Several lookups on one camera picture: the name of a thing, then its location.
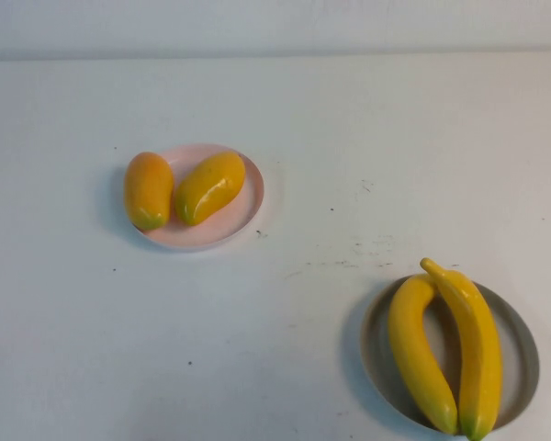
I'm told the yellow plastic banana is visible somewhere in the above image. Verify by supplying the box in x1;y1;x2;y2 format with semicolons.
387;274;460;435
419;257;504;441

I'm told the yellow orange plastic mango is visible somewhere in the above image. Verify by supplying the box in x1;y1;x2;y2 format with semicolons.
173;151;247;227
123;151;174;232

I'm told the grey round plate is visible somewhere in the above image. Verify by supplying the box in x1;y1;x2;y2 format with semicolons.
359;275;541;435

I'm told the pink round plate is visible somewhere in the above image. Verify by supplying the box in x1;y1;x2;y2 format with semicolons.
135;143;265;252

